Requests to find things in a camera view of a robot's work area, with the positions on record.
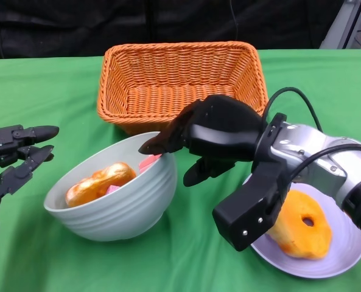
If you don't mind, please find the pale green bowl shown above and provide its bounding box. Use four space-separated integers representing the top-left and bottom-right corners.
43 131 178 243

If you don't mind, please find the grey aluminium frame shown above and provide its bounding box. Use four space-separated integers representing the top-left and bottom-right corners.
318 0 361 52

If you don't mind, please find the black backdrop curtain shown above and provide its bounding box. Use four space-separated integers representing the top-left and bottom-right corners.
0 0 345 60

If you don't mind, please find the lavender round plate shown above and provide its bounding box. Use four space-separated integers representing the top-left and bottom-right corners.
242 173 361 278

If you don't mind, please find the green tablecloth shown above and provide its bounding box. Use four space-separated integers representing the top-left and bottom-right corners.
0 50 361 292

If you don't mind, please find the orange wedge bread with hole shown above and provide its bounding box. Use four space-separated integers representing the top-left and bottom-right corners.
267 190 333 260

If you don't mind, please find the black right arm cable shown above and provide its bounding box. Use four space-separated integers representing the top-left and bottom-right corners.
264 87 361 183

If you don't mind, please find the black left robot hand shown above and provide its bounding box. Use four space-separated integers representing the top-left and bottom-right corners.
0 124 60 237

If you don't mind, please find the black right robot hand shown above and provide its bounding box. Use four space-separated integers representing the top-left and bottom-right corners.
139 94 265 187

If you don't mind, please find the orange wicker basket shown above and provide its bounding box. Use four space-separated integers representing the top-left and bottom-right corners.
97 41 270 136

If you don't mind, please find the salmon pink cake slice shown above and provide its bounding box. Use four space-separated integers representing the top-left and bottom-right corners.
138 153 163 173

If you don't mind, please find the striped ring bread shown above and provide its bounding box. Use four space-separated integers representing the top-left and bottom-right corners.
65 162 138 209

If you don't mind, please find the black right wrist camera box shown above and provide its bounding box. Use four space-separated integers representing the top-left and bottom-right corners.
212 113 293 252

